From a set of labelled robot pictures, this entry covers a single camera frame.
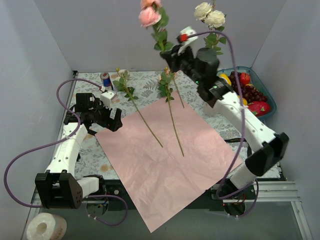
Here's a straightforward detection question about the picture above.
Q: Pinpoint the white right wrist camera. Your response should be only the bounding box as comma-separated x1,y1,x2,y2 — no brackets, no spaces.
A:
177,26,199,55

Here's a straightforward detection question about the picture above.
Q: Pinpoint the cream bud stem left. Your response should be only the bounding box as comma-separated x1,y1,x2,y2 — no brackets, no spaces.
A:
113,67,164,148

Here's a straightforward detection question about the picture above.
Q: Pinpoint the red bull drink can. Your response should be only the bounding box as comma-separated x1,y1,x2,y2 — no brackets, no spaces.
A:
100,72,114,91

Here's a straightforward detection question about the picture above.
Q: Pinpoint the black printed ribbon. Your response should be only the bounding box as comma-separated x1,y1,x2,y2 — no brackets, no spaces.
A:
86,127,253,156

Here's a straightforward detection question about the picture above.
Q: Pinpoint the pink rose stem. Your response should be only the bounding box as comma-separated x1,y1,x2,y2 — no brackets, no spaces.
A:
138,0,180,103

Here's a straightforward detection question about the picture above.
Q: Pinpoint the yellow pepper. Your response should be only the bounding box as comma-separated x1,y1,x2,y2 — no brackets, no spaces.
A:
219,73,232,86

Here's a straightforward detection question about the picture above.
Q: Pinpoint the floral patterned table mat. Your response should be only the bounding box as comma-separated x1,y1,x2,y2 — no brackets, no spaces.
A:
49,69,280,181

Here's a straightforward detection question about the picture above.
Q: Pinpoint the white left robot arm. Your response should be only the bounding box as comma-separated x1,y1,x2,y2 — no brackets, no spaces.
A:
35,90,123,209

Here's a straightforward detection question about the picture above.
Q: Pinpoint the yellow lemon upper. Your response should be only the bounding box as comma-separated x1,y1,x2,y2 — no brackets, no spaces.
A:
242,98,248,105

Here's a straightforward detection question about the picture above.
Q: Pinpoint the white ribbed ceramic vase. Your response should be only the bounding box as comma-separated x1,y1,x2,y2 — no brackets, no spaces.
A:
203,102,221,117

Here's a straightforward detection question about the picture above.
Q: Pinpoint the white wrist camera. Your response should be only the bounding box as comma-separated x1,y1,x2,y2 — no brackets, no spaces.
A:
100,90,117,109
177,26,199,55

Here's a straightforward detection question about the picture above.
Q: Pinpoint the white rose stem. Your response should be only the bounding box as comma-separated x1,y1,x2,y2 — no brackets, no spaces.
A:
193,0,227,55

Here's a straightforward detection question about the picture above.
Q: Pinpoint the white toilet paper roll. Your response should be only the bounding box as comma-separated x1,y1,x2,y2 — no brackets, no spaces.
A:
26,212,67,240

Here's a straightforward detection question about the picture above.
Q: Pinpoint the dark purple grape bunch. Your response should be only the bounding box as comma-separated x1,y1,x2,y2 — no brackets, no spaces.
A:
237,72,268,103

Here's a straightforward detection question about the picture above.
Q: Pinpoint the pink dragon fruit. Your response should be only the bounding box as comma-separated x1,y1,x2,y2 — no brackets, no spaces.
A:
247,101,271,117

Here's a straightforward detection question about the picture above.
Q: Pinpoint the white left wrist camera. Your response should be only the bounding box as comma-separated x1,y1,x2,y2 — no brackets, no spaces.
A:
100,90,117,109

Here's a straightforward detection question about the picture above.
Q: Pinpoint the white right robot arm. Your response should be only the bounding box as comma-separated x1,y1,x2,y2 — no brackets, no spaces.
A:
160,44,289,199

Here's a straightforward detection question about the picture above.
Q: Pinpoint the peach bud stem middle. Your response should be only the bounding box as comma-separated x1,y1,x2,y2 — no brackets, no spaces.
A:
158,67,185,157

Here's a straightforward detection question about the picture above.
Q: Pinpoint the red apple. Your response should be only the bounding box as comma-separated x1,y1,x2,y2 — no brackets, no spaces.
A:
239,72,251,85

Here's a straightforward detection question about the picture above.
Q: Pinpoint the pink wrapping paper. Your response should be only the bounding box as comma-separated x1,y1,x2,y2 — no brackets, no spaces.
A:
96,99,242,232

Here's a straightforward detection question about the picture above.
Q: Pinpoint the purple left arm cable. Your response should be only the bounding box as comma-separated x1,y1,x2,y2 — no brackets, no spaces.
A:
3,78,128,227

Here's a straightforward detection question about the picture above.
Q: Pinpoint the teal plastic fruit tray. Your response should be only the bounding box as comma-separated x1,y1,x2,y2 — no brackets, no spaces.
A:
216,66,277,122

